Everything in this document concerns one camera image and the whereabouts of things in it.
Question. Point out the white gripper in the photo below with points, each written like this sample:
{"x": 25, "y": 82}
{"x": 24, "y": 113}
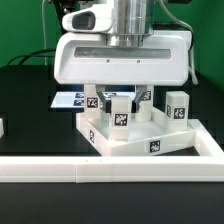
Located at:
{"x": 120, "y": 44}

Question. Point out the white square table top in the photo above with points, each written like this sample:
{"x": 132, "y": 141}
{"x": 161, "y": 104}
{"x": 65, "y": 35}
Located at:
{"x": 145, "y": 139}

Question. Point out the white marker plate with tags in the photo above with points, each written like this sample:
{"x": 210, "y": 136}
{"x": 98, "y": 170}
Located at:
{"x": 73, "y": 99}

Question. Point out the white L-shaped obstacle fence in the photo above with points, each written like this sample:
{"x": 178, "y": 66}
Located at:
{"x": 206, "y": 166}

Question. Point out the white block at left edge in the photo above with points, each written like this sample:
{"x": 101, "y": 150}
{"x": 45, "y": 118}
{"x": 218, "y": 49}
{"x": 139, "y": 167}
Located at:
{"x": 1, "y": 128}

